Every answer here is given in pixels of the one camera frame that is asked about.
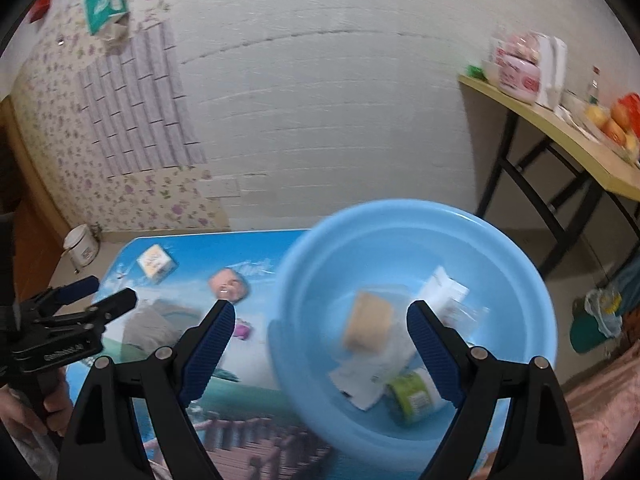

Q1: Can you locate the white rice cooker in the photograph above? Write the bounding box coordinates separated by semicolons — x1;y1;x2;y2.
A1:
63;224;101;274

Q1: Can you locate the bag of oranges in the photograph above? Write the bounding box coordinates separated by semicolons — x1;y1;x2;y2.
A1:
580;93;639;165

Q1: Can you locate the clear toothpick box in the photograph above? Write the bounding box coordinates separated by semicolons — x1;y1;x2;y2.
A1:
342;285;416;362

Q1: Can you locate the small pink white toy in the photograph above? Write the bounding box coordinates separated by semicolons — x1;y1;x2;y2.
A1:
232;318;254;341

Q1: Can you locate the white sachet in basin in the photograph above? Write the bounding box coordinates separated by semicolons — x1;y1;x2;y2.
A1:
416;266;469;328

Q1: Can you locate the green small box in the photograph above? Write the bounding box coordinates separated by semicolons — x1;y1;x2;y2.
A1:
465;65;486;80

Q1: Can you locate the pink earbud case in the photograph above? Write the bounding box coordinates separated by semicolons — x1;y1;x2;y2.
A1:
208;268;248;304

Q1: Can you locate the white paper packet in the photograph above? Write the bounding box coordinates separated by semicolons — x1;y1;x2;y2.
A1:
329;356;402;411

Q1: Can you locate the yellow white tissue pack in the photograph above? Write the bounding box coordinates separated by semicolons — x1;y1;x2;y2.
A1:
137;244;177;284

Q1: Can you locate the green hat on floor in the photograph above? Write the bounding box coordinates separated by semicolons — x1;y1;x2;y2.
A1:
570;308;611;354

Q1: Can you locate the green lidded jar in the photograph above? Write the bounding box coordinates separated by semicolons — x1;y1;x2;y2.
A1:
385;366;448;426

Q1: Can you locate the blue plastic basin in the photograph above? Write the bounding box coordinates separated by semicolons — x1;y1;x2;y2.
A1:
268;200;558;479

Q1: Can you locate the green white hanging pack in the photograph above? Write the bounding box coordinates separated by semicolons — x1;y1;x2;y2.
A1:
84;0;129;44

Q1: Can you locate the yellow side table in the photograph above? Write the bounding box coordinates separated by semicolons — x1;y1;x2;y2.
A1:
458;74;639;278

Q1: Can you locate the person left hand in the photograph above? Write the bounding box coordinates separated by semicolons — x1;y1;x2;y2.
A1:
0;366;74;437

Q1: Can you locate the white wall socket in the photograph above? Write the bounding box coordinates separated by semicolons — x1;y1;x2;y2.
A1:
196;176;241;198

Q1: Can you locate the glass bottle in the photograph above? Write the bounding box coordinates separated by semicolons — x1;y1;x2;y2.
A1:
586;66;600;105

